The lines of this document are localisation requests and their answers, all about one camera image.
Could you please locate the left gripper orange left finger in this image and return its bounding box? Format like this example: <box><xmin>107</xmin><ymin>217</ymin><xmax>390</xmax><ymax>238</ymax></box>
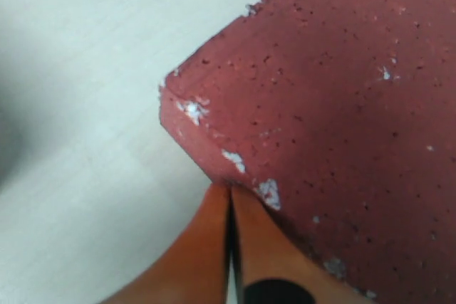
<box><xmin>104</xmin><ymin>184</ymin><xmax>229</xmax><ymax>304</ymax></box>

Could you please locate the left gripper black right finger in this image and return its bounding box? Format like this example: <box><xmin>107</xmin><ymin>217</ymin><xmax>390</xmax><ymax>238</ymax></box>
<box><xmin>231</xmin><ymin>186</ymin><xmax>370</xmax><ymax>304</ymax></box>

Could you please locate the red brick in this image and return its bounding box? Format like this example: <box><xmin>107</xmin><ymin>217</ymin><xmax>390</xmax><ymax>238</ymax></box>
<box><xmin>160</xmin><ymin>0</ymin><xmax>455</xmax><ymax>303</ymax></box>

